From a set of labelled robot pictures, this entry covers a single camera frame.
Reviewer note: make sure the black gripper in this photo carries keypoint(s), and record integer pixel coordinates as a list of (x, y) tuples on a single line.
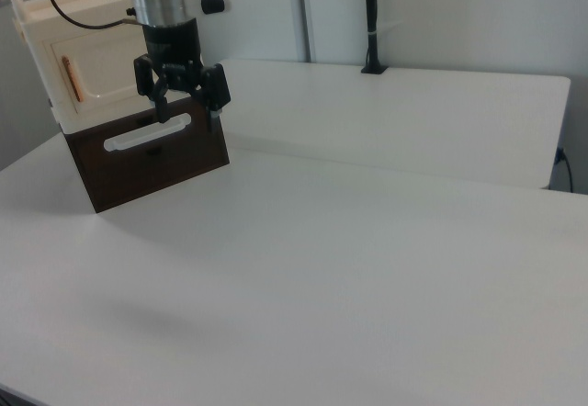
[(172, 45)]

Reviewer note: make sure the cream cabinet door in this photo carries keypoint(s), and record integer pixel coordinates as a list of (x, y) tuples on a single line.
[(108, 66)]

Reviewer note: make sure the cream plastic cabinet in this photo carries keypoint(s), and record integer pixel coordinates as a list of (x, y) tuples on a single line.
[(39, 29)]

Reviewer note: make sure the dark brown wooden drawer box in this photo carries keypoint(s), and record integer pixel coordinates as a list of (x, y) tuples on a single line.
[(151, 172)]

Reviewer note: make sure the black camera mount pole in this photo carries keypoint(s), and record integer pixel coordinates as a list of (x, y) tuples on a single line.
[(372, 15)]

